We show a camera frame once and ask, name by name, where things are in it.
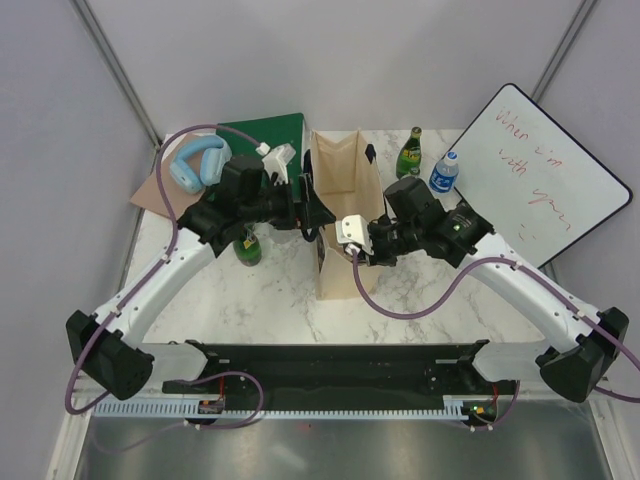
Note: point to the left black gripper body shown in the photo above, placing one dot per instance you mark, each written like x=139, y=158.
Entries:
x=280, y=209

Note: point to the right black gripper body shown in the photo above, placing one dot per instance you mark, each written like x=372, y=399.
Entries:
x=393, y=241

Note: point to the green Perrier glass bottle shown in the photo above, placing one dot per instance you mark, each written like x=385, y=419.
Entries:
x=410, y=155

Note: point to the blue-capped water bottle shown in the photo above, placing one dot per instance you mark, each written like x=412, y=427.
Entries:
x=444, y=173
x=282, y=237

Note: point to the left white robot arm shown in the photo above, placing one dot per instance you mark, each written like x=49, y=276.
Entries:
x=107, y=344

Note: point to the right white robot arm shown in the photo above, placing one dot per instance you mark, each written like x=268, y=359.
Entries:
x=580, y=342

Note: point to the light blue headphones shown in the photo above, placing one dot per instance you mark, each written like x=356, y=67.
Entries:
x=199, y=163

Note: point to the pink brown notebook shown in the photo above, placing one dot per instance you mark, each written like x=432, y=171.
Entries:
x=148, y=196

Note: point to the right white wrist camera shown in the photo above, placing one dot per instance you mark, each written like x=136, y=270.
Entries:
x=353, y=230

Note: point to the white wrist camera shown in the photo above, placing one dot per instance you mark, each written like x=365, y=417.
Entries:
x=353, y=230
x=276, y=160

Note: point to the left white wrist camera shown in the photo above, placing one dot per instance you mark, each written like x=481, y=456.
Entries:
x=276, y=160

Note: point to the green ring binder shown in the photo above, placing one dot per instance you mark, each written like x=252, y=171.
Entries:
x=278, y=130

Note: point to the white whiteboard black frame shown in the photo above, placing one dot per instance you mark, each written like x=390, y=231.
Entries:
x=531, y=179

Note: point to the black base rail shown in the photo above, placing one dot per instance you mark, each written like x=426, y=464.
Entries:
x=339, y=376

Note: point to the white cable duct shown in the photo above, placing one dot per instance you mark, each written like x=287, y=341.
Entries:
x=180, y=408

